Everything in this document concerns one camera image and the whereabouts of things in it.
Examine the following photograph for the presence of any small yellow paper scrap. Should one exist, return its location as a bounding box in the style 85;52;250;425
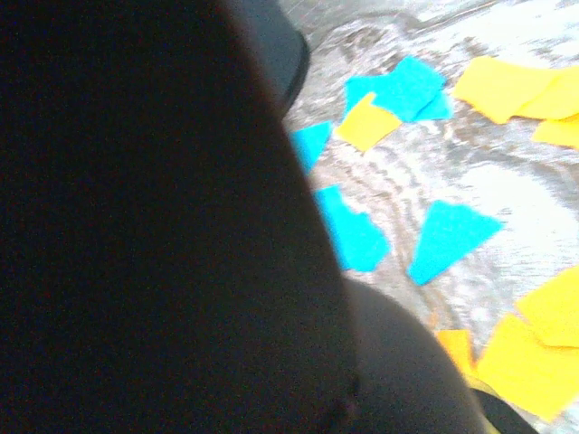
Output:
333;91;403;154
432;328;477;377

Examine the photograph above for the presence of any small dark hand brush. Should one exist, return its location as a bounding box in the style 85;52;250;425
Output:
0;0;492;434

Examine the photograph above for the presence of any triangular blue paper scrap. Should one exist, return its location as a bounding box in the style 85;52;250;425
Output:
405;199;505;288

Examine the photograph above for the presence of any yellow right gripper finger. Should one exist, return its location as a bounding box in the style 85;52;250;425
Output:
467;377;538;434

